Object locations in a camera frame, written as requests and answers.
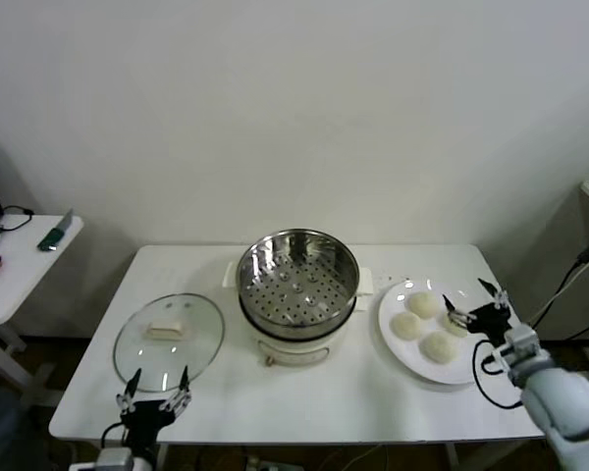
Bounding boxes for thin black laptop cable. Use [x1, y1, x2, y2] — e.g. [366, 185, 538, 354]
[0, 204, 34, 233]

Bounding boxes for green handled knife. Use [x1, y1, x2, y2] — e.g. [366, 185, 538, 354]
[36, 208, 75, 253]

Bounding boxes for stainless steel steamer basket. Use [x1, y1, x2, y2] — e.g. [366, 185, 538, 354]
[235, 227, 362, 343]

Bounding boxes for white side table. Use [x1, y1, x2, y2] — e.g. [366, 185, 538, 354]
[0, 214, 85, 408]

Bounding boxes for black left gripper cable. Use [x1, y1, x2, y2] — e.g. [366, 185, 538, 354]
[101, 422, 129, 450]

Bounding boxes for white steamed baozi bun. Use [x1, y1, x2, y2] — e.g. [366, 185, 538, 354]
[418, 331, 458, 365]
[440, 308, 470, 339]
[390, 312, 422, 341]
[408, 291, 439, 319]

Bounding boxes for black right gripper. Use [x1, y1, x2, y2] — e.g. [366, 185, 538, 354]
[442, 277, 517, 345]

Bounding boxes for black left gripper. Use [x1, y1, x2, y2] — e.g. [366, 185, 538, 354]
[116, 365, 193, 451]

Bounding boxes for white round plate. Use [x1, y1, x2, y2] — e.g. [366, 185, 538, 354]
[376, 278, 497, 386]

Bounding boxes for white electric cooker base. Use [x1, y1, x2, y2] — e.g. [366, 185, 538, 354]
[222, 261, 375, 370]

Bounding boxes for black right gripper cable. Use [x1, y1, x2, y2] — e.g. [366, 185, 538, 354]
[472, 338, 524, 409]

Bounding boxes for glass lid with white handle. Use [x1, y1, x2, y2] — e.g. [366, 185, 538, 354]
[112, 292, 226, 393]

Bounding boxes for person leg blue jeans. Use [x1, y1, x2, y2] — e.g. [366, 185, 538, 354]
[0, 380, 29, 471]

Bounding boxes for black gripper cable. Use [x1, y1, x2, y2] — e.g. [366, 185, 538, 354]
[472, 338, 524, 409]
[101, 422, 129, 450]

